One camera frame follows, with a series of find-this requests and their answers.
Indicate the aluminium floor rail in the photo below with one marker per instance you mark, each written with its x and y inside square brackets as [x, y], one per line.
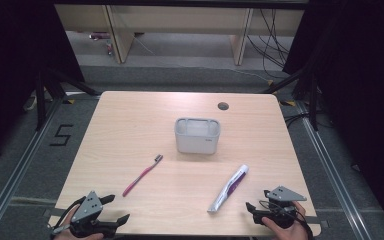
[16, 173]
[333, 173]

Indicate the grey plastic holder box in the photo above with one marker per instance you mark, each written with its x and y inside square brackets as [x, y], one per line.
[196, 143]

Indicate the person's left hand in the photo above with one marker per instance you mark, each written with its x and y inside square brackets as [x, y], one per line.
[91, 238]

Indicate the small red floor object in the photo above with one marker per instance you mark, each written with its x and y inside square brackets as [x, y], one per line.
[99, 35]

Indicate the person's right hand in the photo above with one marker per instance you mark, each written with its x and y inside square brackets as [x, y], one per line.
[288, 234]

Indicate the dark curtain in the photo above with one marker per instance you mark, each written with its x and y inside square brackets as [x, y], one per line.
[363, 83]
[13, 66]

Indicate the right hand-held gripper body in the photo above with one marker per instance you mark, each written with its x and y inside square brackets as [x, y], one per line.
[285, 194]

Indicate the light wooden desk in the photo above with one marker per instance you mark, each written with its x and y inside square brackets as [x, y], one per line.
[180, 16]

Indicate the pink toothbrush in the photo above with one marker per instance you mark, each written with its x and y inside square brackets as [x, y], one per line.
[140, 178]

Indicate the black metal stand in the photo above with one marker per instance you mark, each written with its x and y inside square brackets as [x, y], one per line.
[313, 100]
[40, 100]

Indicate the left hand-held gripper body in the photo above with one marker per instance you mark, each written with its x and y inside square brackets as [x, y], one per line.
[86, 206]

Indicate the white and purple toothpaste tube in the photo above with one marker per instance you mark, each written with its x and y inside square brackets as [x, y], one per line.
[230, 188]

